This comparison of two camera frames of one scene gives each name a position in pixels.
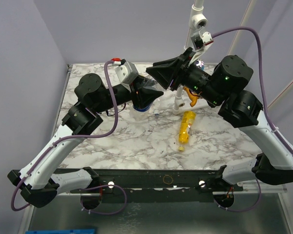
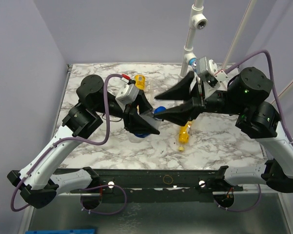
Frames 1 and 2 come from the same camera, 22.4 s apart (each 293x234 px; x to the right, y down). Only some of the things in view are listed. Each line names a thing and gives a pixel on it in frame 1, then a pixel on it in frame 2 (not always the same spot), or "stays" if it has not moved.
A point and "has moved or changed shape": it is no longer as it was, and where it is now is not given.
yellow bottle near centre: x=188 y=118 stays
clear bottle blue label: x=140 y=115 has moved or changed shape
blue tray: x=63 y=231 stays
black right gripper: x=179 y=73 → x=200 y=98
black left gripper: x=145 y=95 → x=133 y=121
